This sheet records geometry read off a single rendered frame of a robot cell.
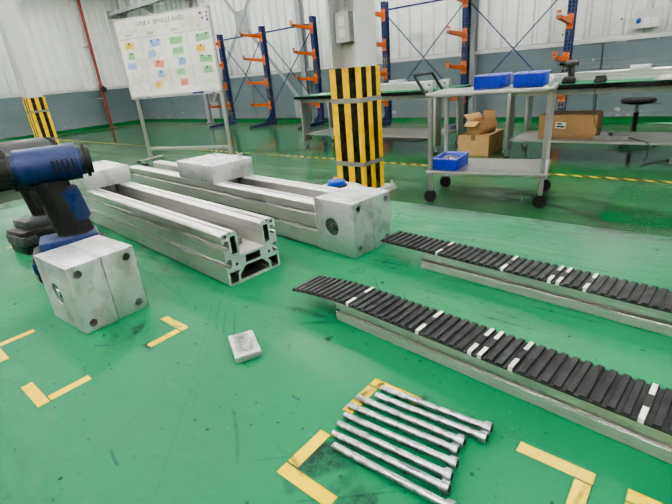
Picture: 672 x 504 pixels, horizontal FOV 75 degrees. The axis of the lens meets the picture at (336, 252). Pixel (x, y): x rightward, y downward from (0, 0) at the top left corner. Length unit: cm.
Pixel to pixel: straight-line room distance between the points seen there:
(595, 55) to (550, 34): 77
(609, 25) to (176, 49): 611
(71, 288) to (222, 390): 26
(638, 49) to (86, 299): 788
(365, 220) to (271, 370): 34
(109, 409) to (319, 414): 21
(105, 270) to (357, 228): 38
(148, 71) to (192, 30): 92
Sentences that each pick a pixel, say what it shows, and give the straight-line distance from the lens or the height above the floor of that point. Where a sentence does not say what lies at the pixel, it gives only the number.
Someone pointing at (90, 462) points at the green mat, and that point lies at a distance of 47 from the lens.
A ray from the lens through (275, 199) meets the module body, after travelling 85.
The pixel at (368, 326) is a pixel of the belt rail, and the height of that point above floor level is 79.
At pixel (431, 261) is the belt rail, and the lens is 69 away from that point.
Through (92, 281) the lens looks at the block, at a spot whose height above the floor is 85.
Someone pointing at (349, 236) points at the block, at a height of 82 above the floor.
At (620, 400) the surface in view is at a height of 81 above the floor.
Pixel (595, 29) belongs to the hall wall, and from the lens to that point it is 820.
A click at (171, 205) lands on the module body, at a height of 85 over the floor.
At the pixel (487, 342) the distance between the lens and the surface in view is 47.
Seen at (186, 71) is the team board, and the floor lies 124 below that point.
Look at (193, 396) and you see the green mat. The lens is 49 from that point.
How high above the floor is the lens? 107
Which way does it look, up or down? 22 degrees down
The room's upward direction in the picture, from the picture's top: 5 degrees counter-clockwise
